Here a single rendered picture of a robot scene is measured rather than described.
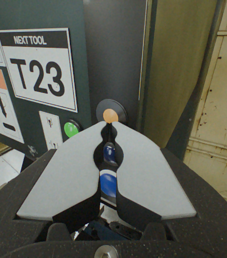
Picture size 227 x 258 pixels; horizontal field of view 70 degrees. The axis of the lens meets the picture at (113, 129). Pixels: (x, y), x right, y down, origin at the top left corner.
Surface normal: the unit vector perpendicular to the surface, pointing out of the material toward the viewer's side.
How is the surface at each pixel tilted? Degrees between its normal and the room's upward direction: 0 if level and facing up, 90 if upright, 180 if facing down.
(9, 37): 90
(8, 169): 24
